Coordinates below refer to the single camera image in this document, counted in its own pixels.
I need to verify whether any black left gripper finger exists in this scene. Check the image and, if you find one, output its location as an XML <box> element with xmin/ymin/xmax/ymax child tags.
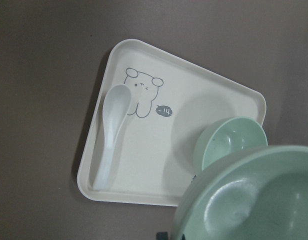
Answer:
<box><xmin>156</xmin><ymin>232</ymin><xmax>169</xmax><ymax>240</ymax></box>

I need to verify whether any green bowl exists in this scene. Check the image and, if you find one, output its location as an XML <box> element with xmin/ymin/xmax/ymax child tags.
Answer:
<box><xmin>192</xmin><ymin>116</ymin><xmax>268</xmax><ymax>176</ymax></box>
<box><xmin>170</xmin><ymin>145</ymin><xmax>308</xmax><ymax>240</ymax></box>

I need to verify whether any cream rabbit tray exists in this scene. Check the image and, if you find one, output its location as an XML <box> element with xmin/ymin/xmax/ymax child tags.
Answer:
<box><xmin>77</xmin><ymin>39</ymin><xmax>266</xmax><ymax>206</ymax></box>

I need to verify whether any green bowl on tray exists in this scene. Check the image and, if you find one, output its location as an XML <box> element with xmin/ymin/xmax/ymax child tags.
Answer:
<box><xmin>192</xmin><ymin>116</ymin><xmax>268</xmax><ymax>176</ymax></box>

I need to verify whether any white ceramic spoon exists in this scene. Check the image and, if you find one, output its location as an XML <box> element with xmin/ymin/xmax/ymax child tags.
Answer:
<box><xmin>92</xmin><ymin>84</ymin><xmax>132</xmax><ymax>191</ymax></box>

